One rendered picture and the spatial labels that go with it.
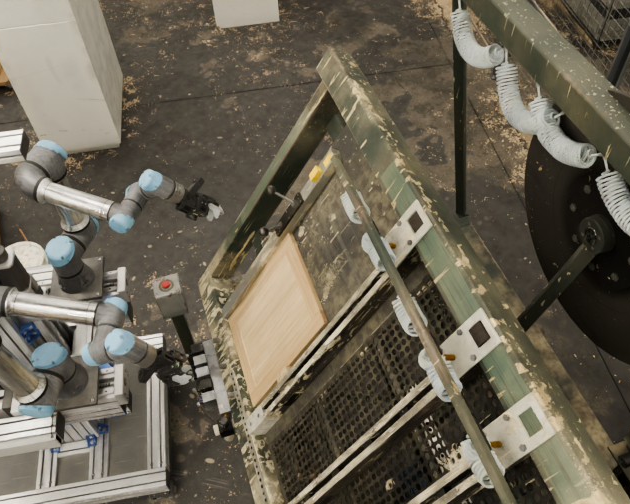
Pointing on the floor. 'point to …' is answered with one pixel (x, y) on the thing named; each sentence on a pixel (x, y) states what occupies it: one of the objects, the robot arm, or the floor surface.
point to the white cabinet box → (245, 12)
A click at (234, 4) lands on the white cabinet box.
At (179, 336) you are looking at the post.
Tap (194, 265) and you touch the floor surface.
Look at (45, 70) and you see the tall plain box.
